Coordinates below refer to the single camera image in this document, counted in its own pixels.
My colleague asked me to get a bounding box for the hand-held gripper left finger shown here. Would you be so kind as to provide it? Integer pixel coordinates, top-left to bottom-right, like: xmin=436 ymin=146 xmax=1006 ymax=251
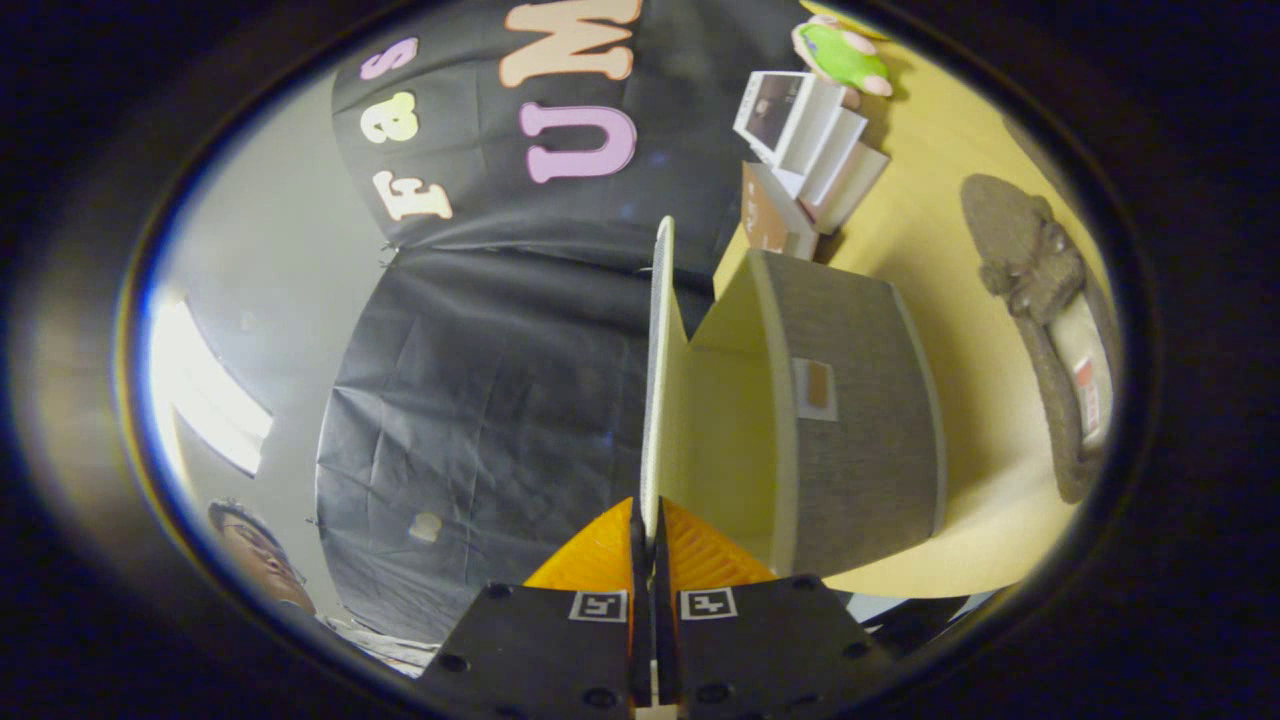
xmin=415 ymin=497 xmax=651 ymax=720

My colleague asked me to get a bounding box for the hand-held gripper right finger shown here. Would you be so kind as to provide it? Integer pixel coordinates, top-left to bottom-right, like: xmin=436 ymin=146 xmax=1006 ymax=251
xmin=652 ymin=497 xmax=898 ymax=720

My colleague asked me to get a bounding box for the grey fabric storage box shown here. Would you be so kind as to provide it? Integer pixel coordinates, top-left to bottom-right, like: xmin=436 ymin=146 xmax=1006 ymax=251
xmin=640 ymin=215 xmax=948 ymax=581

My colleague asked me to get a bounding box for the brown fuzzy slipper shoe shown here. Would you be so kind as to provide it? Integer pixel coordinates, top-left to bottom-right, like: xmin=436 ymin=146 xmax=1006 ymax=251
xmin=960 ymin=175 xmax=1126 ymax=504

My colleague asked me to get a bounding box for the black backdrop cloth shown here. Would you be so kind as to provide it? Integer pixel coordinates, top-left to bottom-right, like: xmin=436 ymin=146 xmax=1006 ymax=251
xmin=315 ymin=0 xmax=801 ymax=646

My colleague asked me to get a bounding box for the brown cover book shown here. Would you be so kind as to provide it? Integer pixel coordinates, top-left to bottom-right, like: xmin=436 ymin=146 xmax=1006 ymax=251
xmin=740 ymin=162 xmax=821 ymax=261

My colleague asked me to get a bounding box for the bright light panel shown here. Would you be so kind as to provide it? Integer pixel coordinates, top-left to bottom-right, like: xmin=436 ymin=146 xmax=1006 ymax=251
xmin=150 ymin=295 xmax=276 ymax=477

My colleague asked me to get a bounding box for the green plush toy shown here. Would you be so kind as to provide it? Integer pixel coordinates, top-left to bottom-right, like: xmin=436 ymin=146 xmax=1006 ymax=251
xmin=792 ymin=15 xmax=894 ymax=101

